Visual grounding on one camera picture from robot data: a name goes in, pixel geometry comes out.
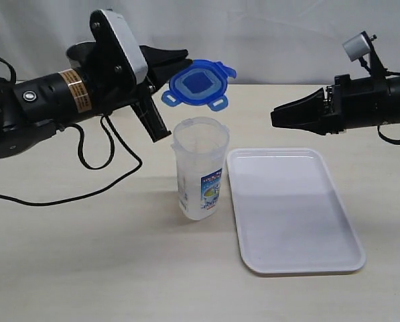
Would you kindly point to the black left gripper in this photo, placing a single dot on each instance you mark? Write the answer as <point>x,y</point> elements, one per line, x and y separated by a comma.
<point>109,95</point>

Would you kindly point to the white rectangular plastic tray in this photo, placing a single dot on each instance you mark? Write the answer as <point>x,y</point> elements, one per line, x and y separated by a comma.
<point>289,217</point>

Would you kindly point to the white fabric backdrop curtain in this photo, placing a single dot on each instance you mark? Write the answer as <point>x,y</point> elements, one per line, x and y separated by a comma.
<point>266,42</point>

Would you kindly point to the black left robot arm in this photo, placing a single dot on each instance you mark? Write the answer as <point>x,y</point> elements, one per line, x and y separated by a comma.
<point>34,110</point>

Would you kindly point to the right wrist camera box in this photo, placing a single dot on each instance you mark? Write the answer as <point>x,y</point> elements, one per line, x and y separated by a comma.
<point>360,48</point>

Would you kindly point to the clear plastic tall container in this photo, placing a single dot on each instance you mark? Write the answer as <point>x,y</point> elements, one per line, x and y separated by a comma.
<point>200,146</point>

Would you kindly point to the stainless steel tumbler cup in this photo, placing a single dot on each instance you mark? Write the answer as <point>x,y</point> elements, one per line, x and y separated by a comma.
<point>77,53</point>

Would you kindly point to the blue plastic lid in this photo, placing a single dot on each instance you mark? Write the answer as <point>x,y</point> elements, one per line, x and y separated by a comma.
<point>204,82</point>

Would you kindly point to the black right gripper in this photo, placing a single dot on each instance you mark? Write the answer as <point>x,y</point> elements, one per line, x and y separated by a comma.
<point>351,103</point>

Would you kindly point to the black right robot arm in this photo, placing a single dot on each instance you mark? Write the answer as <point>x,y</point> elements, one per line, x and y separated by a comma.
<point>390,107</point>

